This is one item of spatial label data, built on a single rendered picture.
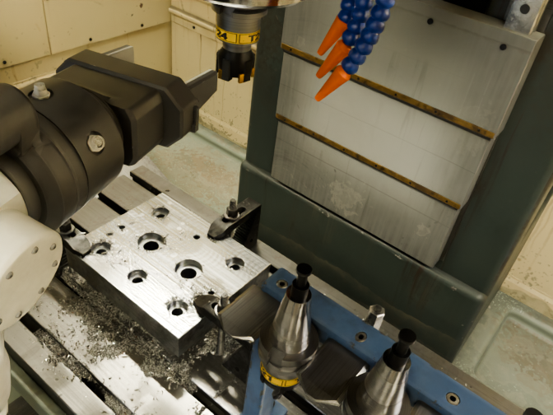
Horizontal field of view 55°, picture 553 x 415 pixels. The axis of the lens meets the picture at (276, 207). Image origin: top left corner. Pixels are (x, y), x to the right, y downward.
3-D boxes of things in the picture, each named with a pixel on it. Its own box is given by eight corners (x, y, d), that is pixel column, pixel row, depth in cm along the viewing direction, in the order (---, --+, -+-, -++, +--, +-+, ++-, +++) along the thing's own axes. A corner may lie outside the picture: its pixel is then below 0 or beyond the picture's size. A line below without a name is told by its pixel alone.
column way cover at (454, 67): (434, 274, 113) (536, 41, 81) (262, 176, 133) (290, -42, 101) (443, 263, 116) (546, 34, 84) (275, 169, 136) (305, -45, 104)
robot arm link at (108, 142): (202, 55, 41) (106, 123, 32) (198, 160, 47) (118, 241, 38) (63, 16, 43) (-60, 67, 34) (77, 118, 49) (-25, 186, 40)
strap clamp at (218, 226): (214, 275, 106) (218, 217, 96) (202, 266, 107) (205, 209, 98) (257, 243, 114) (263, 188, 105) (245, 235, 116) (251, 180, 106)
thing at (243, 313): (246, 350, 56) (247, 346, 56) (210, 322, 58) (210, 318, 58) (286, 313, 61) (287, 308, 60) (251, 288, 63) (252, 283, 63)
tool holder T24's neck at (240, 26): (266, 36, 63) (269, 9, 61) (245, 49, 59) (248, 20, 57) (230, 25, 64) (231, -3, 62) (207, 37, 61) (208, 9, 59)
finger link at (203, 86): (208, 94, 50) (174, 123, 45) (210, 62, 48) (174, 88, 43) (224, 99, 49) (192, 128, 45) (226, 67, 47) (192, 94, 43)
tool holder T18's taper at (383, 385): (407, 395, 52) (428, 355, 48) (391, 431, 49) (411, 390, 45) (367, 372, 54) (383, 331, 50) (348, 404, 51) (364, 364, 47)
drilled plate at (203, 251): (178, 357, 85) (178, 338, 82) (68, 265, 98) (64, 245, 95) (267, 282, 100) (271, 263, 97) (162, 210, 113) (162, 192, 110)
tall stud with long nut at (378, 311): (364, 363, 94) (381, 316, 85) (350, 354, 95) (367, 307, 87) (371, 354, 95) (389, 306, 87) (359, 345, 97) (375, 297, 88)
